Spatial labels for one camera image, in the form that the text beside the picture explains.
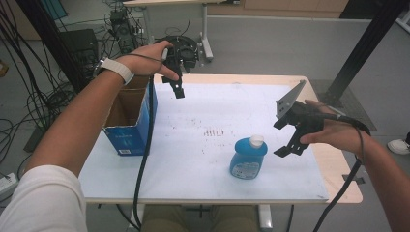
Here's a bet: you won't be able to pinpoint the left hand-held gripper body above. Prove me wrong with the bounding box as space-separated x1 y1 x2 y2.
161 36 199 86

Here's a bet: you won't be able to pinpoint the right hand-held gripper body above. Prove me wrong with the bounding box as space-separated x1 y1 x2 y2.
274 79 327 146

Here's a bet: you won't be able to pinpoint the blue bottle with white cap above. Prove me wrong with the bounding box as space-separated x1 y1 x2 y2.
229 134 269 181

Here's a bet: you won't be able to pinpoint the blue cardboard box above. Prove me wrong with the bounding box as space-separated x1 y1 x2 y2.
102 74 159 157

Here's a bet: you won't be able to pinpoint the person's right hand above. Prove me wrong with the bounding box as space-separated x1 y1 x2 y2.
299 99 371 157

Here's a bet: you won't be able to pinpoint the person's left hand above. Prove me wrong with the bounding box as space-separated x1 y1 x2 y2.
115 40 182 81

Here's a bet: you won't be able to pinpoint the black round stool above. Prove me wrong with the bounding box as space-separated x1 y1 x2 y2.
154 35 198 71

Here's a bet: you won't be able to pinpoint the white background desk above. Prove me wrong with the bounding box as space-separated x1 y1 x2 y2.
122 0 241 63

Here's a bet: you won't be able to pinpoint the grey floor mat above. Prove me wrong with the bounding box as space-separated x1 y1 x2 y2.
309 79 377 132

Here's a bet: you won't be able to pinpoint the computer tower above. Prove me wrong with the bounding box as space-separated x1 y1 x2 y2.
109 8 140 55

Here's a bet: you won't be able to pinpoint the white band wristwatch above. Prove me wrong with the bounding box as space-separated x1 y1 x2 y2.
93 57 135 86

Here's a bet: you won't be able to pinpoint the grey tape piece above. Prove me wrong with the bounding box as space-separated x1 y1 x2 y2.
341 173 366 186

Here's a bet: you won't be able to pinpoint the white table leg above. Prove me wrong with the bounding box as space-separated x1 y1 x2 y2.
257 204 274 232

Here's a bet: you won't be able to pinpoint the white table mat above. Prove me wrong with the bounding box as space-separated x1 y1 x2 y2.
78 82 330 203

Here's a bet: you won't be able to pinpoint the white shoe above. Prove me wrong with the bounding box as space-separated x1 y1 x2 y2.
386 138 410 156

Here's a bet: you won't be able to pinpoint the black equipment box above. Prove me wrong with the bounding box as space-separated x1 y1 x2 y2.
58 28 100 81

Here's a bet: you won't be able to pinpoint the person's legs in khaki trousers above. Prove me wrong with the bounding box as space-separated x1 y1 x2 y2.
139 204 260 232

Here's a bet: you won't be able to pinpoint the person's white shirt sleeve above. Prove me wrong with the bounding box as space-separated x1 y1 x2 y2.
0 164 89 232

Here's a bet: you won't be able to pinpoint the white power strip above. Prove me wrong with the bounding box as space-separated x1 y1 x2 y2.
0 172 18 198

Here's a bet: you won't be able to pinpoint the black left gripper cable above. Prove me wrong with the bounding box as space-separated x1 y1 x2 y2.
132 75 157 230

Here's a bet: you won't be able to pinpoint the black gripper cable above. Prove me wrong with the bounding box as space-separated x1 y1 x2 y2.
132 75 157 230
312 110 372 232

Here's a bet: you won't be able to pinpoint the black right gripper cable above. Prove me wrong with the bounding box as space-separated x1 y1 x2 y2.
312 110 372 232

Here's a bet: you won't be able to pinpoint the black metal stand post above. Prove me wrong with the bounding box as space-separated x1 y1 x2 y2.
15 0 90 95
322 0 410 108

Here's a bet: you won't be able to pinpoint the bundle of black floor cables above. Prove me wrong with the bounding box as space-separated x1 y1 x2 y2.
0 6 81 182

